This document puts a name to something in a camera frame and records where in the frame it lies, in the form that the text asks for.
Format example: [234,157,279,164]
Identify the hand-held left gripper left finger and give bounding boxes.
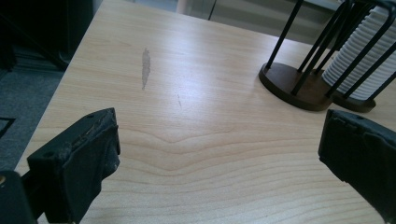
[26,107,121,224]

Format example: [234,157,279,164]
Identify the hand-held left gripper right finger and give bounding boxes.
[318,108,396,224]

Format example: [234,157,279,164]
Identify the stack of white cups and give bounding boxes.
[321,5,396,101]

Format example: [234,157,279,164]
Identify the black wire cup holder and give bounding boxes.
[258,0,396,114]

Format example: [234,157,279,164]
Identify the dark cabinet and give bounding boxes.
[0,0,95,71]

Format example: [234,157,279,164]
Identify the light wooden furniture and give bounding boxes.
[176,0,190,15]

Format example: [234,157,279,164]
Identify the black hanging cable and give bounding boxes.
[207,0,219,21]

